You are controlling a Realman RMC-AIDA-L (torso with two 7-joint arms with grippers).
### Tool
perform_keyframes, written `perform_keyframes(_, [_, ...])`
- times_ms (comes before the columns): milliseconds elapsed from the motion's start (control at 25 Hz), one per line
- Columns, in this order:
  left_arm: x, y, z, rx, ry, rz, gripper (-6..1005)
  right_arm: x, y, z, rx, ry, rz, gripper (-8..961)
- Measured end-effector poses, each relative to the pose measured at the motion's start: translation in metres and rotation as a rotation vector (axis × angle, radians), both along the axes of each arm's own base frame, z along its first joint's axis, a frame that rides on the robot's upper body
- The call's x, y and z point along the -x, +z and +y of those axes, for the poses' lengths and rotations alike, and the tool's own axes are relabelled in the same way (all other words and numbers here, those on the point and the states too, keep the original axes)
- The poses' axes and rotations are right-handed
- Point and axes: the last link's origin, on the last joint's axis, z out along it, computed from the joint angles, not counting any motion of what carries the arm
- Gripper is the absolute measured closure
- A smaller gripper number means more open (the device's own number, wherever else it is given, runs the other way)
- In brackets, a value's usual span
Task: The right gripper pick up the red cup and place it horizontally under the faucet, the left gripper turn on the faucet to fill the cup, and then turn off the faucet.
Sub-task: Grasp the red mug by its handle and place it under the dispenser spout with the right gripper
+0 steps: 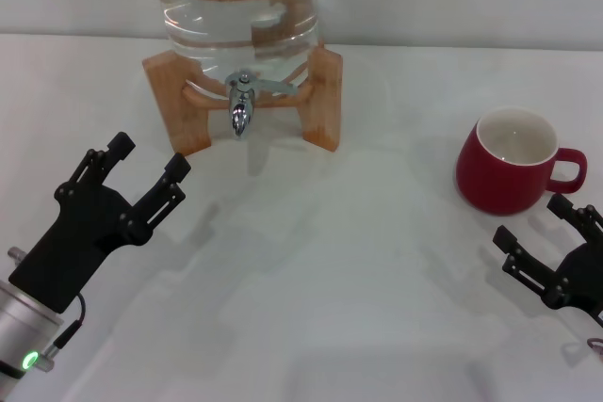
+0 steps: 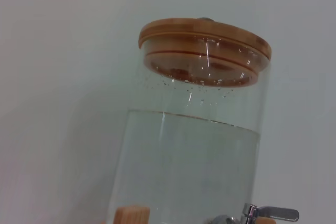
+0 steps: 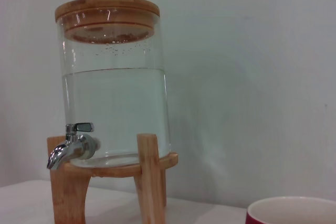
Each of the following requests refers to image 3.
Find chrome metal faucet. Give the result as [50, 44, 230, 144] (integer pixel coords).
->
[46, 122, 102, 170]

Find red ceramic cup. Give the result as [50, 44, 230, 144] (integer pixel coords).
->
[245, 195, 336, 224]

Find glass water dispenser jar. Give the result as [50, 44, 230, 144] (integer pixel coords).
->
[56, 8, 172, 168]

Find wooden dispenser stand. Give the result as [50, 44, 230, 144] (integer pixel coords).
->
[46, 133, 179, 224]

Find round wooden jar lid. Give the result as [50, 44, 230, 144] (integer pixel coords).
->
[54, 0, 161, 45]

